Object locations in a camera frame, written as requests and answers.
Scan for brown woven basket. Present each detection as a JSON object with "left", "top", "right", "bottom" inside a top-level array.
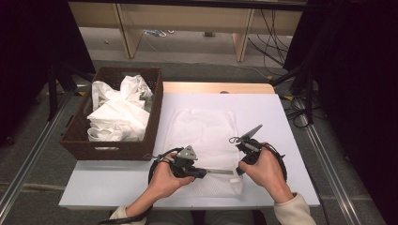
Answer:
[{"left": 59, "top": 66, "right": 164, "bottom": 162}]

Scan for metal floor rail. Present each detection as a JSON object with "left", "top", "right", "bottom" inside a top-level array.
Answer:
[
  {"left": 0, "top": 90, "right": 76, "bottom": 215},
  {"left": 295, "top": 97, "right": 365, "bottom": 225}
]

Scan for black metal stand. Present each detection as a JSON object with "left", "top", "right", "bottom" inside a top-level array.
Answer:
[{"left": 46, "top": 59, "right": 95, "bottom": 121}]

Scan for person's grey pants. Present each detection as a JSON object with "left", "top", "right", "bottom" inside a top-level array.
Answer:
[{"left": 146, "top": 209, "right": 255, "bottom": 225}]

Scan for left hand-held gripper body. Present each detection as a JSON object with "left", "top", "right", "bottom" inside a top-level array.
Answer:
[{"left": 170, "top": 144, "right": 201, "bottom": 180}]

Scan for person's left hand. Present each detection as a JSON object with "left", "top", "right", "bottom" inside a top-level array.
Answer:
[{"left": 149, "top": 159, "right": 195, "bottom": 201}]

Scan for person's right hand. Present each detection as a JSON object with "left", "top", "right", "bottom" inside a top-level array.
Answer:
[{"left": 238, "top": 142, "right": 295, "bottom": 204}]

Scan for black floor cables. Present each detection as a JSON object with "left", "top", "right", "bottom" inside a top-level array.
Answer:
[{"left": 281, "top": 93, "right": 328, "bottom": 129}]

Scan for blue and white cord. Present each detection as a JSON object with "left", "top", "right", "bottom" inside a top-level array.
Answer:
[{"left": 143, "top": 28, "right": 168, "bottom": 38}]

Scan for light wooden table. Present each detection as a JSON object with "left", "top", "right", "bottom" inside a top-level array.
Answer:
[{"left": 162, "top": 82, "right": 276, "bottom": 95}]

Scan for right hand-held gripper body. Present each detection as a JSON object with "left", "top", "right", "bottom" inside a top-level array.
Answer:
[{"left": 229, "top": 124, "right": 264, "bottom": 167}]

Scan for right hand-held gripper cable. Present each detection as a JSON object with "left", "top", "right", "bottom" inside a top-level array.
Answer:
[{"left": 262, "top": 143, "right": 288, "bottom": 183}]

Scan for beige wooden shelf unit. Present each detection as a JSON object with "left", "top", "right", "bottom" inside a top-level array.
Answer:
[{"left": 67, "top": 0, "right": 307, "bottom": 63}]

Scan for black curtain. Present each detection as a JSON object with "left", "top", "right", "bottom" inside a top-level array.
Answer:
[
  {"left": 283, "top": 0, "right": 398, "bottom": 225},
  {"left": 0, "top": 0, "right": 95, "bottom": 146}
]

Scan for black hanging cable bundle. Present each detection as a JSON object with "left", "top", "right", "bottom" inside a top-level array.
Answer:
[{"left": 247, "top": 8, "right": 290, "bottom": 68}]

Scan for black tripod stand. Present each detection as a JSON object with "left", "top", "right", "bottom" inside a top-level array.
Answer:
[{"left": 270, "top": 60, "right": 317, "bottom": 126}]

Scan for white garment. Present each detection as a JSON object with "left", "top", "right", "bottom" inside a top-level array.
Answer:
[{"left": 86, "top": 74, "right": 154, "bottom": 143}]

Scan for white mesh laundry bag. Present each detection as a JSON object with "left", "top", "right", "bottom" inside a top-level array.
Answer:
[{"left": 163, "top": 107, "right": 244, "bottom": 199}]

